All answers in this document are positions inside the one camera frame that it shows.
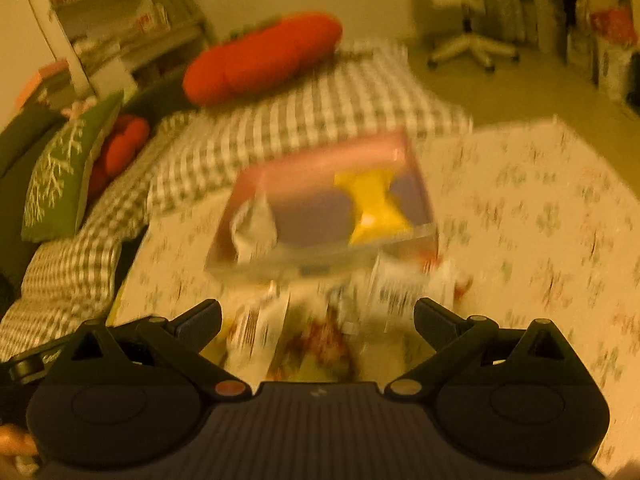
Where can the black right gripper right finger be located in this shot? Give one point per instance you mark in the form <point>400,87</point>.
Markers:
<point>513,399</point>

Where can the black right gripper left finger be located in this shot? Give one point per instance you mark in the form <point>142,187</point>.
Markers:
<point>181,388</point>

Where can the white wafer snack packet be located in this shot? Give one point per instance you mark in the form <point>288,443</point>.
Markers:
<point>256,329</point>

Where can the white red snack wrapper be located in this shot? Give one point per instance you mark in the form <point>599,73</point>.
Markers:
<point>395,286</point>

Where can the red white candy packet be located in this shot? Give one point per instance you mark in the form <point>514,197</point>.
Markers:
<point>317,351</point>

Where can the white triangular snack packet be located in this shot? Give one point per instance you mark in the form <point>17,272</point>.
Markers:
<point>253,229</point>

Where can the large yellow snack packet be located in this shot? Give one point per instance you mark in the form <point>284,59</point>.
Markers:
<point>376,215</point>

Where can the green snowflake pillow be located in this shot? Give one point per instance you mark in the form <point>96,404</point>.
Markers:
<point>57,194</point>

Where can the pink silver storage box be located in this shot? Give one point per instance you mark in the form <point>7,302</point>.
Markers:
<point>314,218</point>

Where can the small red tomato cushion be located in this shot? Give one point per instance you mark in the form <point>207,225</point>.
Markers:
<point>127,138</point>

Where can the dark green sofa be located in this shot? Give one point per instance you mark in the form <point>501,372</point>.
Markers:
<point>22,142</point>

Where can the grey checked blanket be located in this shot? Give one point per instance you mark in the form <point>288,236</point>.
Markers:
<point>368,86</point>

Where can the white printed sack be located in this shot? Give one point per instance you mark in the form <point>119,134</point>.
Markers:
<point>614,70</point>

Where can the large red tomato cushion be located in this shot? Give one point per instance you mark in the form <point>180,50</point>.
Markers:
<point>263,59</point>

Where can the white bookshelf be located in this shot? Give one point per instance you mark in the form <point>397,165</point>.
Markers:
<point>120,44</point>

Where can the red printed bag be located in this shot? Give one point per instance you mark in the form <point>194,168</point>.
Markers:
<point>615,25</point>

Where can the white office chair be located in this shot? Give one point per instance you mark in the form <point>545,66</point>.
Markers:
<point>480,47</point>

